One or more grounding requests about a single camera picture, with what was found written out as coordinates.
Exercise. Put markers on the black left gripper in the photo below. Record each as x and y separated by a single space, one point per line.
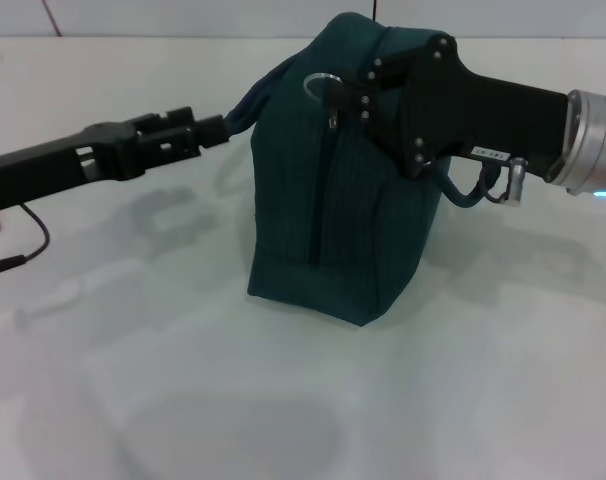
58 160

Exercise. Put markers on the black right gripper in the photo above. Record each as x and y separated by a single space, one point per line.
463 110

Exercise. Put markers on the dark teal insulated lunch bag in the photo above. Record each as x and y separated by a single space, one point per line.
333 210

